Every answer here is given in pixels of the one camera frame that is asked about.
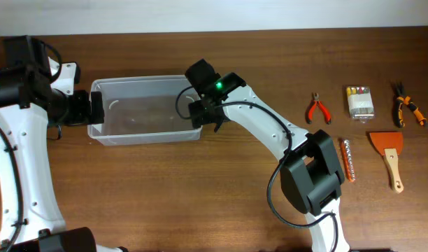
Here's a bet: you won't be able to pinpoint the clear plastic storage container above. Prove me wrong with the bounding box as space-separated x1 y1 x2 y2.
87 75 201 146

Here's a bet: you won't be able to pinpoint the red handled diagonal cutters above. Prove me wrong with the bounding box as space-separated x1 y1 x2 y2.
306 92 332 125

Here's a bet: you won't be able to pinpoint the orange socket bit holder strip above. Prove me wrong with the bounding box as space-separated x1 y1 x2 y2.
340 139 356 183

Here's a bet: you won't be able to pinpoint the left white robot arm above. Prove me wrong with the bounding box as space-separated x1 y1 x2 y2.
0 36 106 252

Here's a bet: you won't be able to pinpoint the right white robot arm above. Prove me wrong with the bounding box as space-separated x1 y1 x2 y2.
185 59 350 251

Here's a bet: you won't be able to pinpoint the clear box of bits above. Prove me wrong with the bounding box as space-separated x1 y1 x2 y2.
345 86 375 123

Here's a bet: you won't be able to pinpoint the orange scraper with wooden handle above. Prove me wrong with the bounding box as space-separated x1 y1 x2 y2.
369 132 404 193

